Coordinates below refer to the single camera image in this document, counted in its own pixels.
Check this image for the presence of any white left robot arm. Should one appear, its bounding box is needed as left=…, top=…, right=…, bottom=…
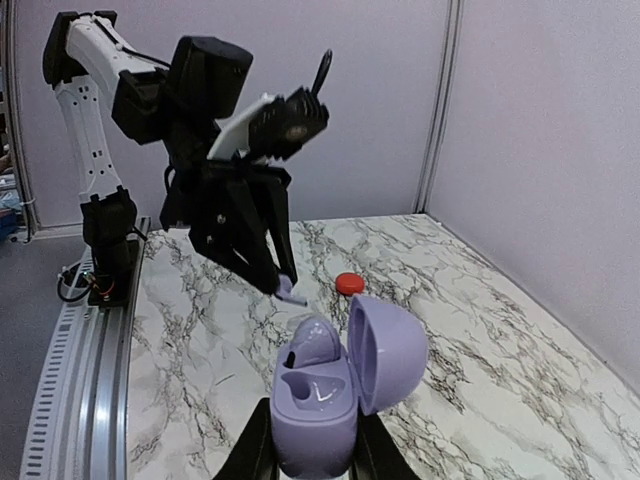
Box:
left=43, top=10, right=316, bottom=300

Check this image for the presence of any purple charging case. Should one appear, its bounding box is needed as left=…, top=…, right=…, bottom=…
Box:
left=270, top=295, right=428, bottom=479

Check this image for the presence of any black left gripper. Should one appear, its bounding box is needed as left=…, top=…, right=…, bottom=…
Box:
left=160, top=160, right=298, bottom=294

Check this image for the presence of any aluminium front rail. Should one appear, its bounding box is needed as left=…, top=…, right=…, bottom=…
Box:
left=19, top=214, right=151, bottom=480

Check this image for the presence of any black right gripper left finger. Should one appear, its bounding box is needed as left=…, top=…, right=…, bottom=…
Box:
left=213, top=399, right=278, bottom=480

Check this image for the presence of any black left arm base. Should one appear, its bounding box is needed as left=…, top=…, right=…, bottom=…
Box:
left=56, top=185, right=147, bottom=308

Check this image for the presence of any aluminium corner post right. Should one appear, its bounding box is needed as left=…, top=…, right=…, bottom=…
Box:
left=412, top=0, right=465, bottom=213

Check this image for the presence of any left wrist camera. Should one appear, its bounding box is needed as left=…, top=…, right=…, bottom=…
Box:
left=207, top=87, right=329, bottom=163

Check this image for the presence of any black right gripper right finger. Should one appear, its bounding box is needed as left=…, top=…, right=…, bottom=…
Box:
left=349, top=413, right=415, bottom=480

